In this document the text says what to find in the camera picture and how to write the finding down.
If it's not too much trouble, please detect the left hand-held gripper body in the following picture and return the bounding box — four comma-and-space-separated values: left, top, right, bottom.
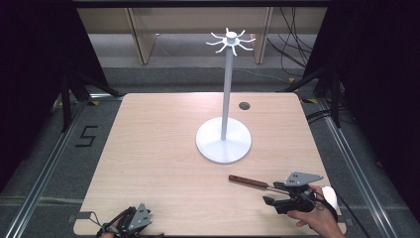
97, 202, 154, 238

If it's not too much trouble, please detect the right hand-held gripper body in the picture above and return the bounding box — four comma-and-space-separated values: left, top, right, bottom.
273, 171, 325, 215

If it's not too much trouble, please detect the wooden-handled metal utensil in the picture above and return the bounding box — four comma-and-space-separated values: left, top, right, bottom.
228, 175, 289, 194

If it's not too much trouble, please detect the white hook stand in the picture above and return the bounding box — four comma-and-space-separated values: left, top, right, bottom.
195, 27, 257, 165

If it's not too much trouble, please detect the person's right hand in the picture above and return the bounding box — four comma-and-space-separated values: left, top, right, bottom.
286, 183, 338, 231

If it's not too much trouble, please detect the black tripod stand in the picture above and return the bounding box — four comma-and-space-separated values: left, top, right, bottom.
276, 64, 345, 129
58, 69, 124, 134

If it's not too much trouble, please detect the black curtain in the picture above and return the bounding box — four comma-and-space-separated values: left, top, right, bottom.
302, 0, 420, 221
0, 0, 111, 193

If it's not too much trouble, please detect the light wooden cabinet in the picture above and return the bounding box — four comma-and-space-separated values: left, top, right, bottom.
76, 7, 329, 66

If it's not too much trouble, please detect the thin grey cable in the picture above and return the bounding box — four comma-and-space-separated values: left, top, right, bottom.
78, 211, 104, 230

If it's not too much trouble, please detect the black cable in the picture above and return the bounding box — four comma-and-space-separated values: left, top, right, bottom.
335, 192, 372, 238

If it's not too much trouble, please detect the metal floor rail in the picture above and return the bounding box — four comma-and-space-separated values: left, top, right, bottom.
2, 97, 88, 238
315, 97, 418, 238

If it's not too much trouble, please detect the bundle of black floor cables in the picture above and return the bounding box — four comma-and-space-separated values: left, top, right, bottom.
266, 7, 315, 69

